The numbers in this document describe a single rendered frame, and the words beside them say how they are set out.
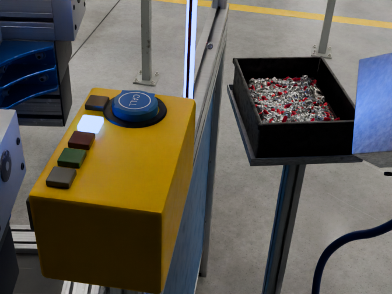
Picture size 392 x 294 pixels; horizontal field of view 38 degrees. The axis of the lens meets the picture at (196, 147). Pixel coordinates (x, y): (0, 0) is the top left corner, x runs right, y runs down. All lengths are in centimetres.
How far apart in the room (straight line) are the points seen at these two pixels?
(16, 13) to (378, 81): 60
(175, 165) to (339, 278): 145
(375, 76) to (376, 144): 9
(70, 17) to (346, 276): 123
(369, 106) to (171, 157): 36
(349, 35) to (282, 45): 44
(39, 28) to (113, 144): 58
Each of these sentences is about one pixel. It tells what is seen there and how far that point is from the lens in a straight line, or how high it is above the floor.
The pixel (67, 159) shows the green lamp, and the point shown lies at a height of 108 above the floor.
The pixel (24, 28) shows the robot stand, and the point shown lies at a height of 92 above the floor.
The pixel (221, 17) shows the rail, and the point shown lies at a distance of 124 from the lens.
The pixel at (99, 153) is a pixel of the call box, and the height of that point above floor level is 107.
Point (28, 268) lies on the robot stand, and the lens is 156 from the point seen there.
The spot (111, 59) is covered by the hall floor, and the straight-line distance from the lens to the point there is 293.
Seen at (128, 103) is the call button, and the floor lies 108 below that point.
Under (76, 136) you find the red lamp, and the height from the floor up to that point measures 108.
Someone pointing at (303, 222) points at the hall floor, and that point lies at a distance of 201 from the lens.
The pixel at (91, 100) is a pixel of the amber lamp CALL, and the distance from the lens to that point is 51.
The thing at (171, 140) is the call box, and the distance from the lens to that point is 47.
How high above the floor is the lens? 134
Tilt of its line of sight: 36 degrees down
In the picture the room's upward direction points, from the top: 3 degrees clockwise
